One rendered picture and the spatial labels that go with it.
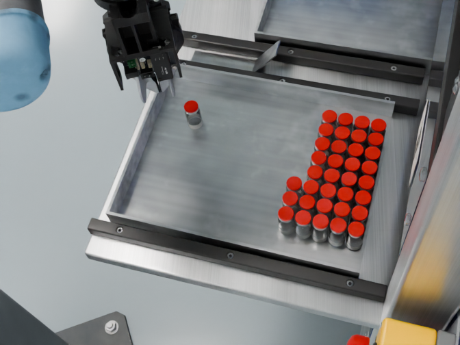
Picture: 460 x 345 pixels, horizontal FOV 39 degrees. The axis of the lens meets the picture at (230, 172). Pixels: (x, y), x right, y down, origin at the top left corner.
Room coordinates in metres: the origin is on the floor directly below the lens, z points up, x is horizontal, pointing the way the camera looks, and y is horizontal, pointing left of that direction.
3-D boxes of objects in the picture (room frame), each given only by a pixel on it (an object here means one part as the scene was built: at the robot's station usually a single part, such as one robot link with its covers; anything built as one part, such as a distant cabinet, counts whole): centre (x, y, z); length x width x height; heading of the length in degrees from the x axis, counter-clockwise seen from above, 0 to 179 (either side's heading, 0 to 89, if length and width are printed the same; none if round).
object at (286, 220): (0.35, -0.06, 0.90); 0.02 x 0.02 x 0.05
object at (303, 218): (0.41, -0.11, 0.90); 0.18 x 0.02 x 0.05; 154
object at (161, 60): (0.50, 0.07, 1.16); 0.09 x 0.08 x 0.12; 1
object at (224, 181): (0.45, -0.04, 0.90); 0.34 x 0.26 x 0.04; 64
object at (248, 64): (0.64, -0.04, 0.91); 0.14 x 0.03 x 0.06; 65
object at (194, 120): (0.54, 0.04, 0.90); 0.02 x 0.02 x 0.04
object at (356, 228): (0.38, -0.18, 0.90); 0.18 x 0.02 x 0.05; 154
